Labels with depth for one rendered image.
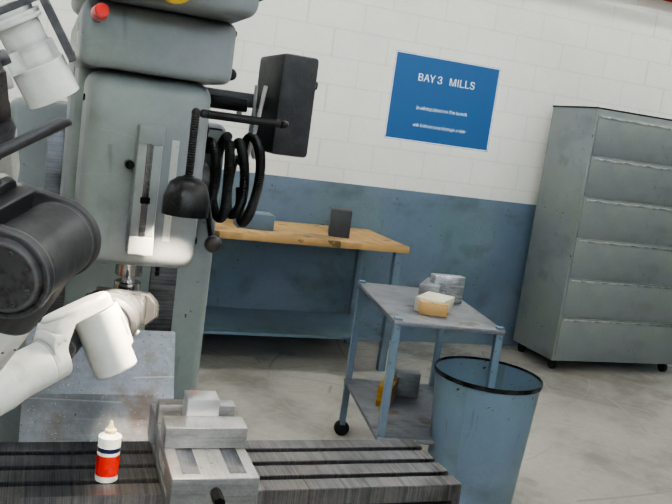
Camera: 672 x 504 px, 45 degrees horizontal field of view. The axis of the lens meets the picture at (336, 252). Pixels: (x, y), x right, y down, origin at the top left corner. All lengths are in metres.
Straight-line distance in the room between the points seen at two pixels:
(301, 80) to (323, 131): 4.25
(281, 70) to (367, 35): 4.39
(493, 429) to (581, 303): 3.05
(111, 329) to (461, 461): 2.50
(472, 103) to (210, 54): 5.20
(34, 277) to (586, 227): 5.64
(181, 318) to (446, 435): 1.89
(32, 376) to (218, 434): 0.45
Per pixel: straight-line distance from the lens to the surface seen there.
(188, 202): 1.24
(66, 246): 0.91
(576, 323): 6.44
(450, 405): 3.51
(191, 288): 1.89
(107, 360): 1.25
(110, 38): 1.32
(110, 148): 1.36
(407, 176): 6.24
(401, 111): 6.19
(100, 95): 1.36
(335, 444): 1.79
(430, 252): 6.41
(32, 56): 1.04
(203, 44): 1.34
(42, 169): 1.82
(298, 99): 1.72
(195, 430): 1.50
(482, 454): 3.53
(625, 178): 6.45
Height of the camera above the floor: 1.58
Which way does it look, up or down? 9 degrees down
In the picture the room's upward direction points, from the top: 8 degrees clockwise
